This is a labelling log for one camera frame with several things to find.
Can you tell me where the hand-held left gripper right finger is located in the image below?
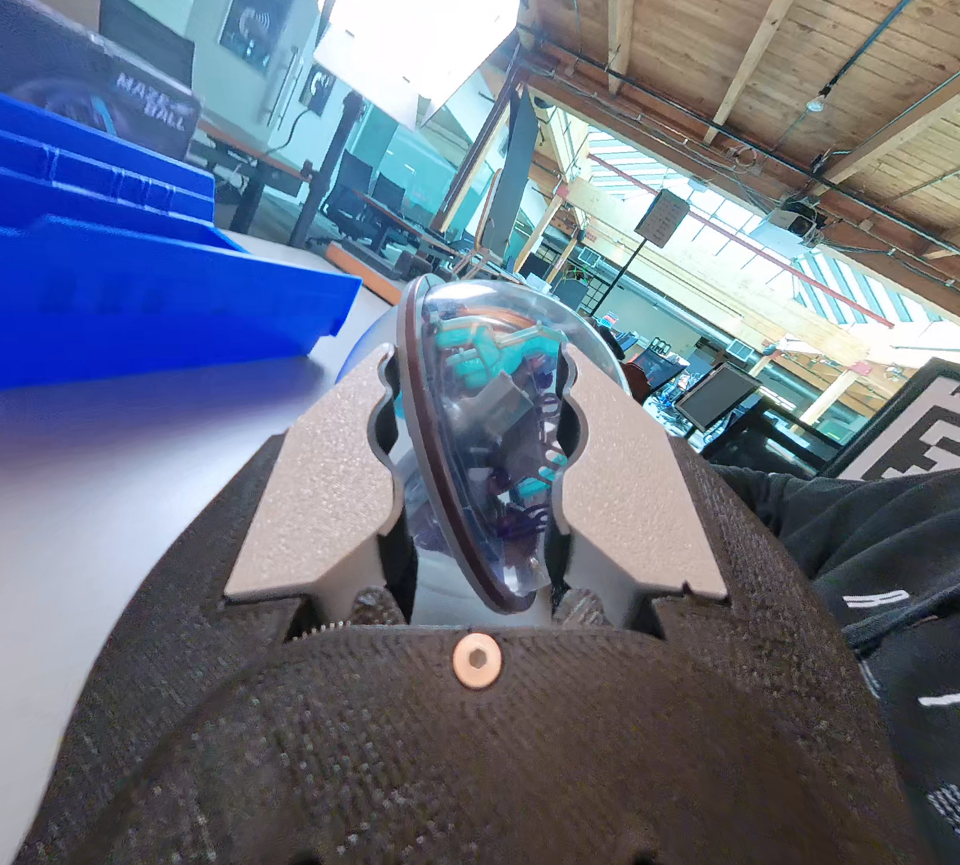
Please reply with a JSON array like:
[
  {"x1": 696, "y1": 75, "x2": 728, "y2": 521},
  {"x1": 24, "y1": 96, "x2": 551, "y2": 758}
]
[{"x1": 548, "y1": 352, "x2": 732, "y2": 623}]

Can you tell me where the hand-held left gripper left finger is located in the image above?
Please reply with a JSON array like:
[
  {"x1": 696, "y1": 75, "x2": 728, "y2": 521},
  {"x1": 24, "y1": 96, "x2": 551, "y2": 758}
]
[{"x1": 224, "y1": 349, "x2": 418, "y2": 623}]

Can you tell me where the clear maze ball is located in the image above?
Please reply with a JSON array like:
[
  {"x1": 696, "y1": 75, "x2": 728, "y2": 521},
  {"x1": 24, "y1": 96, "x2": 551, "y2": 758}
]
[{"x1": 393, "y1": 273, "x2": 604, "y2": 616}]

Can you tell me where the black monitor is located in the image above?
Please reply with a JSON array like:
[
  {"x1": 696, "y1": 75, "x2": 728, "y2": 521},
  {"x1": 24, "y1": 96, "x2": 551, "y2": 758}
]
[{"x1": 675, "y1": 363, "x2": 765, "y2": 434}]

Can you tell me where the person's black printed jacket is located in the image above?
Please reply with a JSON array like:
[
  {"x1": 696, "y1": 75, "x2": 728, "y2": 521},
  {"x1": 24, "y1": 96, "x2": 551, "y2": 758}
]
[{"x1": 705, "y1": 463, "x2": 960, "y2": 865}]

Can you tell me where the black white marker board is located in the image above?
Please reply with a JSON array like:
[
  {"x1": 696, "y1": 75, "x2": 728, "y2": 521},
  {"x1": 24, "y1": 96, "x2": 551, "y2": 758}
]
[{"x1": 825, "y1": 360, "x2": 960, "y2": 484}]

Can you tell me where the blue plastic bin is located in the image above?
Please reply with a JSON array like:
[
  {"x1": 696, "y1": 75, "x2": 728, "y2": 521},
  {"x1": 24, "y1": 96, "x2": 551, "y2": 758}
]
[{"x1": 0, "y1": 93, "x2": 363, "y2": 391}]

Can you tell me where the black sign on pole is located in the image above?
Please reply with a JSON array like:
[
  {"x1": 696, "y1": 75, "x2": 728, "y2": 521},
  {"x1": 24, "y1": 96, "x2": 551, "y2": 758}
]
[{"x1": 597, "y1": 189, "x2": 693, "y2": 329}]

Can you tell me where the dark blue printed box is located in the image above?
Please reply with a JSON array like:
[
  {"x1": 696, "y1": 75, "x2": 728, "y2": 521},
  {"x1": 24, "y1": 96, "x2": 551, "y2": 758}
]
[{"x1": 0, "y1": 0, "x2": 202, "y2": 161}]

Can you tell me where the bright white light panel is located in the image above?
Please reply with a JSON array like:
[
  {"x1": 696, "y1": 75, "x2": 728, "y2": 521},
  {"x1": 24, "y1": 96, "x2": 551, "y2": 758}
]
[{"x1": 312, "y1": 0, "x2": 540, "y2": 131}]

